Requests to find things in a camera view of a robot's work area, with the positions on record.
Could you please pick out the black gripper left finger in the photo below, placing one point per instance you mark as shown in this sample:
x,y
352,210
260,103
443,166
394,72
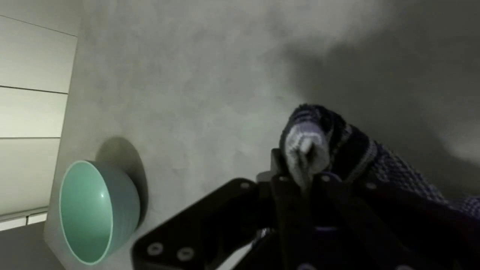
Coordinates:
x,y
235,225

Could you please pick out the green ceramic bowl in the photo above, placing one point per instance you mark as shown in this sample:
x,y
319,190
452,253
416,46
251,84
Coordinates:
x,y
91,214

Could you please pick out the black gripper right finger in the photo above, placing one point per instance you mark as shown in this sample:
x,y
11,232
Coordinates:
x,y
361,229

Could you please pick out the blue striped towel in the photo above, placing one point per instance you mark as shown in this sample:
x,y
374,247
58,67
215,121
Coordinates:
x,y
310,139

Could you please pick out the white kitchen cabinet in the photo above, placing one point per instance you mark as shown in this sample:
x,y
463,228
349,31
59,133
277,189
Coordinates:
x,y
31,114

